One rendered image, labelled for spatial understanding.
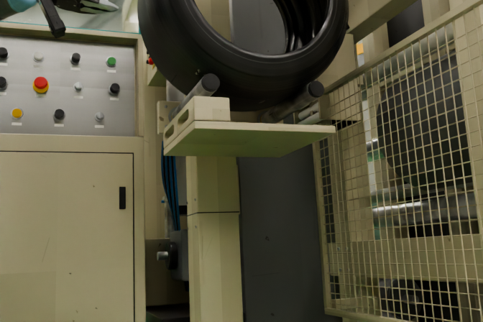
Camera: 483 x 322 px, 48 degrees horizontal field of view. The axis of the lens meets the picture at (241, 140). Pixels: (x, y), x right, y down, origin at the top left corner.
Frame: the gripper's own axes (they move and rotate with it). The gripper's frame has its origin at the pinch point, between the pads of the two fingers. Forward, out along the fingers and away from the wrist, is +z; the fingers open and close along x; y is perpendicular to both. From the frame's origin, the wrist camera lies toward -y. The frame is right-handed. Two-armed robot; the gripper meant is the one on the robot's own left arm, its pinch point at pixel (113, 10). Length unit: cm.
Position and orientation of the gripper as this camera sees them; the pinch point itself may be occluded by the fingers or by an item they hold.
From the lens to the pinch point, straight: 143.0
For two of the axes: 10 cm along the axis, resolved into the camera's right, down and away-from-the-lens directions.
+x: -3.3, 2.0, 9.2
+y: 0.7, -9.7, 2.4
